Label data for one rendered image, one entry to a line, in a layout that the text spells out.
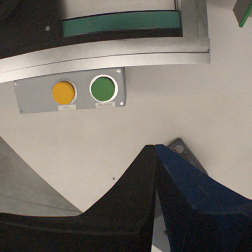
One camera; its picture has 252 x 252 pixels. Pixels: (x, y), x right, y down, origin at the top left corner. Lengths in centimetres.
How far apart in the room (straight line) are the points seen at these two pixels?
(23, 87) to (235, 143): 51
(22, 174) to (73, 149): 141
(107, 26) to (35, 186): 170
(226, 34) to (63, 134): 45
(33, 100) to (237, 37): 45
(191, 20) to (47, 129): 40
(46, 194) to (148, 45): 174
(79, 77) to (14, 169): 162
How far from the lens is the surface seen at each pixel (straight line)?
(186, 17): 35
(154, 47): 34
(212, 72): 48
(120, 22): 36
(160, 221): 37
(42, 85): 38
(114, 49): 34
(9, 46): 40
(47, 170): 60
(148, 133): 49
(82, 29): 37
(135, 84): 45
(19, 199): 217
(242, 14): 32
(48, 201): 199
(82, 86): 36
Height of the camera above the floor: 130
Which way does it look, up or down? 68 degrees down
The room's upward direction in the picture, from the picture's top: 175 degrees counter-clockwise
